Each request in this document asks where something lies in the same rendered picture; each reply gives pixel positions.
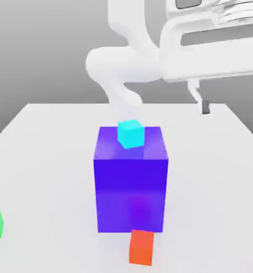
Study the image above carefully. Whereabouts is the small orange cube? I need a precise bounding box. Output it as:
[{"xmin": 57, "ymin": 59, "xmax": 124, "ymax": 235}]
[{"xmin": 129, "ymin": 229, "xmax": 155, "ymax": 267}]

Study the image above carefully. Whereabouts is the large blue-violet box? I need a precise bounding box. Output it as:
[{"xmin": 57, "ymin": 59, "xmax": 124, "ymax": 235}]
[{"xmin": 93, "ymin": 126, "xmax": 169, "ymax": 234}]

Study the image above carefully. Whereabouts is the small cyan cube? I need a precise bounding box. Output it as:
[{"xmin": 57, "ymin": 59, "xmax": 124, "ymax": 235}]
[{"xmin": 117, "ymin": 119, "xmax": 145, "ymax": 150}]

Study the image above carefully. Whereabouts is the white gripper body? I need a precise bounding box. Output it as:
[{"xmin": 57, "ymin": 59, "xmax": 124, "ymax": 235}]
[{"xmin": 159, "ymin": 16, "xmax": 253, "ymax": 84}]

